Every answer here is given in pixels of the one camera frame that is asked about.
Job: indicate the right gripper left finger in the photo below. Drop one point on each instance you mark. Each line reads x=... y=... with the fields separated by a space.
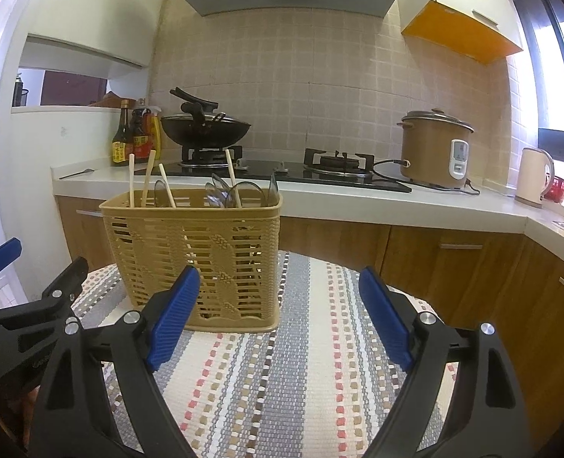
x=73 y=417

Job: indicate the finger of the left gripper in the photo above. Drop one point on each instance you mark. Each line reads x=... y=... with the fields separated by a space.
x=0 y=255
x=59 y=296

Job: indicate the white kitchen countertop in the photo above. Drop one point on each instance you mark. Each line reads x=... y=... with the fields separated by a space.
x=484 y=212

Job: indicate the metal utensil on counter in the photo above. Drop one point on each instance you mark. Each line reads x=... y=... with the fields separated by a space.
x=86 y=171

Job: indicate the wooden base cabinets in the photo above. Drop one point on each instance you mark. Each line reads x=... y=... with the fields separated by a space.
x=514 y=280

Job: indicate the dark soy sauce bottle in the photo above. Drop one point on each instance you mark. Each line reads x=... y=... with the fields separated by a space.
x=122 y=142

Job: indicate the red label sauce bottle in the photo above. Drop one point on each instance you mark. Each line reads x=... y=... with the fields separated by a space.
x=141 y=140

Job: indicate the tan plastic utensil basket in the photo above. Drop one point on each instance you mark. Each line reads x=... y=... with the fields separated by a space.
x=235 y=252

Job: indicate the yellow oil bottle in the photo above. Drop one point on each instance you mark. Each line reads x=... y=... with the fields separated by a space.
x=154 y=129

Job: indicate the black wok with lid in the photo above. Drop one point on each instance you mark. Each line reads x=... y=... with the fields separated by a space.
x=199 y=125

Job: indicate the red container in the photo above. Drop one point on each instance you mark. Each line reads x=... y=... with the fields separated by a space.
x=555 y=192

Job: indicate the cream electric kettle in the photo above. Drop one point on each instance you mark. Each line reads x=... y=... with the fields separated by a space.
x=535 y=176

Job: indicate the brown rice cooker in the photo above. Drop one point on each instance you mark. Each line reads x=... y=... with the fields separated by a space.
x=435 y=148

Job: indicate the black glass gas stove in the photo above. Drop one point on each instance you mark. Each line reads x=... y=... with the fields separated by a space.
x=317 y=167

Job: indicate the window frame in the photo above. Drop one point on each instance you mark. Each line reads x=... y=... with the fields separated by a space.
x=543 y=25

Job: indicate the orange white wall cabinet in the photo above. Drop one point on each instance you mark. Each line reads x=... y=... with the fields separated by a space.
x=485 y=30

